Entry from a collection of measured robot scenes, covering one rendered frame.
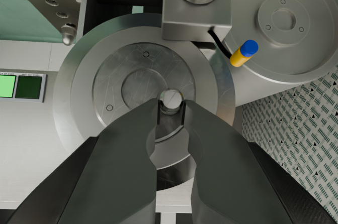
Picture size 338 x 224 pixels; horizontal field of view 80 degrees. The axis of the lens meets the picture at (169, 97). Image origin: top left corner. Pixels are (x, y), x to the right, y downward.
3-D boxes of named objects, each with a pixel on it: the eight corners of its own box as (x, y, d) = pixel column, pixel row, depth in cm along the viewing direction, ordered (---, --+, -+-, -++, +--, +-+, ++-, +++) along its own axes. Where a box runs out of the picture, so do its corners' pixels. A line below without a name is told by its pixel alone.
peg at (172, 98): (166, 83, 12) (188, 94, 12) (165, 92, 14) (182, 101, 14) (155, 104, 11) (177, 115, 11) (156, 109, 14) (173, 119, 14)
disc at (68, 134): (233, 16, 18) (239, 194, 15) (231, 19, 19) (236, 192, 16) (63, 7, 17) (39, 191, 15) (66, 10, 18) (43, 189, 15)
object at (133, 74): (129, 22, 15) (215, 74, 15) (133, 35, 17) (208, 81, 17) (68, 106, 14) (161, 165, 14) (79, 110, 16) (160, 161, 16)
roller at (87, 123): (218, 28, 17) (220, 173, 15) (182, 91, 42) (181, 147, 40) (77, 21, 17) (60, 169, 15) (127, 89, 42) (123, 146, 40)
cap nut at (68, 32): (73, 25, 49) (71, 42, 49) (79, 32, 53) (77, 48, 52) (58, 24, 49) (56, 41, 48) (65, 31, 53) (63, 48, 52)
